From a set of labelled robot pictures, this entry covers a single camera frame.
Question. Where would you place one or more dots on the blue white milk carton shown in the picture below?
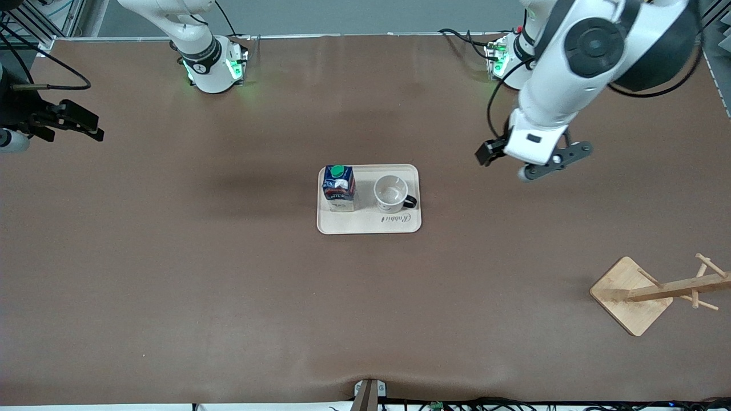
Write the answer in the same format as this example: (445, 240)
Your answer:
(338, 188)

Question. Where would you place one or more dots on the aluminium frame structure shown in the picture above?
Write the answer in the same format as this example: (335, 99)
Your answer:
(57, 17)

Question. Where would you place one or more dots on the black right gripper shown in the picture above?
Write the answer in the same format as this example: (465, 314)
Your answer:
(17, 111)

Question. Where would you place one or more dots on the grey metal table rail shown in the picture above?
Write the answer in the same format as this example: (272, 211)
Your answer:
(718, 80)

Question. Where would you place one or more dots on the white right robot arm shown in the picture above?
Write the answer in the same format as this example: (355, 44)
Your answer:
(205, 63)

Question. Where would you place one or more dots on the wooden mug tree stand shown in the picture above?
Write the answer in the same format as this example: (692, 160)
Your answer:
(628, 297)

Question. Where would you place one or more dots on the cream plastic tray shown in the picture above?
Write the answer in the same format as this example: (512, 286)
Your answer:
(368, 222)

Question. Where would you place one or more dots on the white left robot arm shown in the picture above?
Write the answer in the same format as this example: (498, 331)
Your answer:
(571, 74)

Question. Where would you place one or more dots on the wooden camera mount post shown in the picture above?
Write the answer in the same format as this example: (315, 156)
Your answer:
(368, 394)

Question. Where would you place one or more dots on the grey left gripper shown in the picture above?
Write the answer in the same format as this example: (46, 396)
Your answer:
(489, 151)

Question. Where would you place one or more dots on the small green circuit board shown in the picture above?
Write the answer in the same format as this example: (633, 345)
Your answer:
(437, 406)

